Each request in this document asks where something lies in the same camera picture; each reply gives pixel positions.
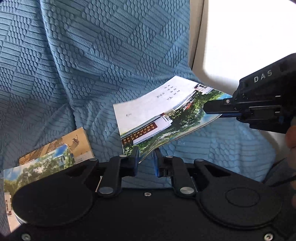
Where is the person's right hand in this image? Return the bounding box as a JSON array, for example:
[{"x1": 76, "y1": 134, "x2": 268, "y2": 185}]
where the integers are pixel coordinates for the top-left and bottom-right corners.
[{"x1": 285, "y1": 126, "x2": 296, "y2": 164}]

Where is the white sofa armrest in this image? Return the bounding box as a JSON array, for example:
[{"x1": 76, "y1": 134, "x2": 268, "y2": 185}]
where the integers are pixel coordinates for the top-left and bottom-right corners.
[{"x1": 188, "y1": 0, "x2": 241, "y2": 95}]

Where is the scenic photo envelope bottom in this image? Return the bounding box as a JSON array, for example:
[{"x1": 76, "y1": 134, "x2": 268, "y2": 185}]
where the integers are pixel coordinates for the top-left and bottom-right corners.
[{"x1": 113, "y1": 76, "x2": 229, "y2": 160}]

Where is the brown antique painting book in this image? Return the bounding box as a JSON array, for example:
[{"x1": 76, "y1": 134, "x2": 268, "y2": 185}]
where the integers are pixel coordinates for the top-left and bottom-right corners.
[{"x1": 18, "y1": 126, "x2": 95, "y2": 166}]

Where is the scenic photo envelope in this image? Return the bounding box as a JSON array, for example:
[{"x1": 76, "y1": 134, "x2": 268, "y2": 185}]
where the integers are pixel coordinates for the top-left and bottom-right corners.
[
  {"x1": 113, "y1": 76, "x2": 229, "y2": 160},
  {"x1": 4, "y1": 144, "x2": 74, "y2": 231}
]

